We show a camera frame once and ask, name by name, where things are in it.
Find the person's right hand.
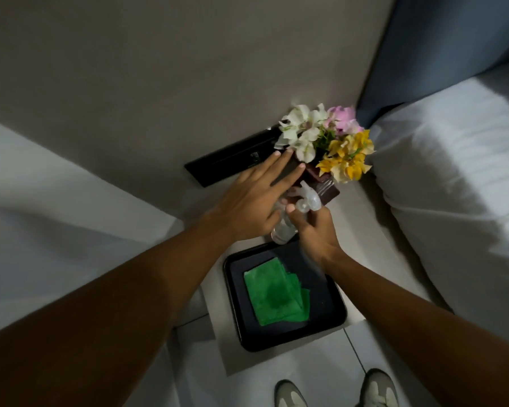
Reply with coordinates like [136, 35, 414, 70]
[285, 200, 345, 274]

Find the green folded cloth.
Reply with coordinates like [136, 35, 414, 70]
[243, 257, 311, 327]

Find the clear plastic spray bottle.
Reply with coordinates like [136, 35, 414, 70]
[271, 181, 324, 245]

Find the person's left grey shoe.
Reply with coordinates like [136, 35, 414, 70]
[274, 379, 309, 407]

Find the black square tray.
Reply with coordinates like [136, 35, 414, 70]
[223, 239, 348, 353]

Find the blue padded headboard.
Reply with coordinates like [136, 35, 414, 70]
[355, 0, 509, 128]

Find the white bed with striped duvet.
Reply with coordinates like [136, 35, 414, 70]
[366, 55, 509, 349]

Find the person's right grey shoe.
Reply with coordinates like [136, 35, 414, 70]
[356, 368, 400, 407]

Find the mixed artificial flower bouquet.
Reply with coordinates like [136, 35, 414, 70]
[273, 103, 376, 185]

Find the person's left forearm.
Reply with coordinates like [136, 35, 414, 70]
[0, 216, 238, 407]

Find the person's left hand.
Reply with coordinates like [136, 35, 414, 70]
[203, 149, 306, 243]

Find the black wall switch panel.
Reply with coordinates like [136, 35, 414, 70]
[184, 125, 285, 188]

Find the dark brown flower vase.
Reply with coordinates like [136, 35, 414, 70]
[296, 162, 341, 207]

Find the person's grey shoe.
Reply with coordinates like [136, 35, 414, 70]
[356, 368, 400, 407]
[274, 379, 309, 407]

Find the person's right forearm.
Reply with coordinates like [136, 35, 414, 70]
[322, 249, 509, 407]

